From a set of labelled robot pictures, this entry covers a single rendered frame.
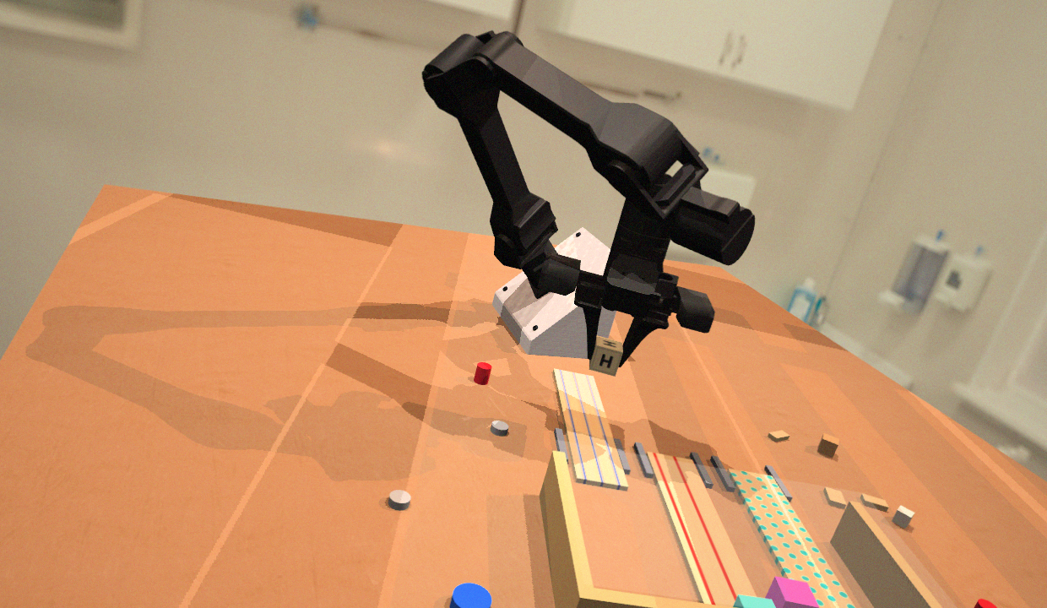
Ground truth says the orange strip with red lines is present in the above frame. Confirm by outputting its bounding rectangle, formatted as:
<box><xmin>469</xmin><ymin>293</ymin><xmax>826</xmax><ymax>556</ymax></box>
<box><xmin>646</xmin><ymin>452</ymin><xmax>694</xmax><ymax>464</ymax></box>

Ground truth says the blue cylinder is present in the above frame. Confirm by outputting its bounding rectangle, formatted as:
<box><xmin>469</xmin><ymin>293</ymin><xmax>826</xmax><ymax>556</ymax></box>
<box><xmin>450</xmin><ymin>583</ymin><xmax>491</xmax><ymax>608</ymax></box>

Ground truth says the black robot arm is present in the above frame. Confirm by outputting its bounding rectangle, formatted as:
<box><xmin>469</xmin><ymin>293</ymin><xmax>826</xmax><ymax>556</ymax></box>
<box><xmin>422</xmin><ymin>30</ymin><xmax>755</xmax><ymax>318</ymax></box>

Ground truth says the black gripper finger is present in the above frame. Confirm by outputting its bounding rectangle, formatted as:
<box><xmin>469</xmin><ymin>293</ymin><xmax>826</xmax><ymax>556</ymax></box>
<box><xmin>574</xmin><ymin>291</ymin><xmax>601</xmax><ymax>360</ymax></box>
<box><xmin>619</xmin><ymin>317</ymin><xmax>669</xmax><ymax>368</ymax></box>

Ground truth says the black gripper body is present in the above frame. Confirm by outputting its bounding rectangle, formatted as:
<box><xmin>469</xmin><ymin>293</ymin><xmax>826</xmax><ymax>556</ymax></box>
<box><xmin>537</xmin><ymin>223</ymin><xmax>714</xmax><ymax>333</ymax></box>

